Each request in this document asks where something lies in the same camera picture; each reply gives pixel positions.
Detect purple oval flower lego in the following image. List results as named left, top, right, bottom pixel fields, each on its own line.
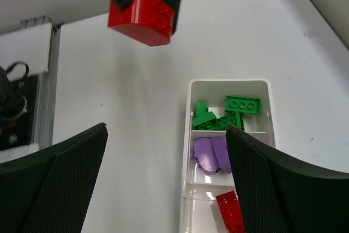
left=193, top=136, right=232, bottom=175

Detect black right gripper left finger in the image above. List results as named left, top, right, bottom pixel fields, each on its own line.
left=1, top=123, right=108, bottom=232

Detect green top lego brick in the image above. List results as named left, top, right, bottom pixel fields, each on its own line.
left=192, top=101, right=216, bottom=130

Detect aluminium frame rail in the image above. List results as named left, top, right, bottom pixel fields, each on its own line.
left=21, top=15, right=61, bottom=150

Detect green lego plates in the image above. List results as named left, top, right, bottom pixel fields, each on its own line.
left=224, top=95, right=261, bottom=115

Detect white three-compartment tray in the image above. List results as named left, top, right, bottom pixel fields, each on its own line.
left=179, top=79, right=278, bottom=232

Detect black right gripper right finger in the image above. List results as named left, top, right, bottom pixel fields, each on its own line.
left=226, top=126, right=348, bottom=232

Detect green square lego brick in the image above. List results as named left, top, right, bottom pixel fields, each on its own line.
left=215, top=111, right=245, bottom=131

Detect red half-round lego brick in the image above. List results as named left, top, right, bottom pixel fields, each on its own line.
left=216, top=190, right=246, bottom=233

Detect red double half-round lego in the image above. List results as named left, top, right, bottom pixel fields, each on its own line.
left=108, top=0, right=175, bottom=47

